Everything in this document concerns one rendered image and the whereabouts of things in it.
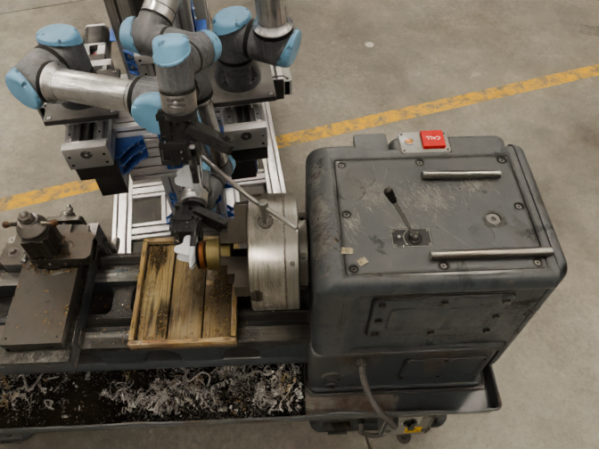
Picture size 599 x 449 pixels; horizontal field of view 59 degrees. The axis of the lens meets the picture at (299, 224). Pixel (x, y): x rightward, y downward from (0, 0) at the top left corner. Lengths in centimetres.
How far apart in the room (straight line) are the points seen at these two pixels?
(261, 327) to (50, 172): 207
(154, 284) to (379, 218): 73
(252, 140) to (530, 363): 163
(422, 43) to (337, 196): 279
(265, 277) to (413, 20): 318
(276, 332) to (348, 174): 51
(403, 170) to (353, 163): 13
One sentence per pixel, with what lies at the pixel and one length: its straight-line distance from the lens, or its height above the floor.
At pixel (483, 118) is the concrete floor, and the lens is 355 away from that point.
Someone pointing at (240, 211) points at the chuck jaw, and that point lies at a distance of 141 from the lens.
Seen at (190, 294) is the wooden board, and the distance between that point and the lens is 164.
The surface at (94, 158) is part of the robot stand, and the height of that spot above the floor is 107.
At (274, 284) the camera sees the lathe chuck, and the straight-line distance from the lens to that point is 132.
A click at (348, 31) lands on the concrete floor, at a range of 407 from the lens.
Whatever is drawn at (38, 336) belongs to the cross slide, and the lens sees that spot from 161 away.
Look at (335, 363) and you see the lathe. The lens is 165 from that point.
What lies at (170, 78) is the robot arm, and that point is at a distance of 115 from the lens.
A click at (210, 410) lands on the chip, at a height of 58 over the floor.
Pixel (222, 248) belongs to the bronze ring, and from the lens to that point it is 144.
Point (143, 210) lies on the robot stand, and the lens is 273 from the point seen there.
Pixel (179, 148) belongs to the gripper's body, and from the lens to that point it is 120.
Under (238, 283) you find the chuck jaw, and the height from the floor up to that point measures 112.
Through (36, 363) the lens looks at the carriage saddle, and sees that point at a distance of 164.
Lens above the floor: 230
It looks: 54 degrees down
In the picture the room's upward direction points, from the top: straight up
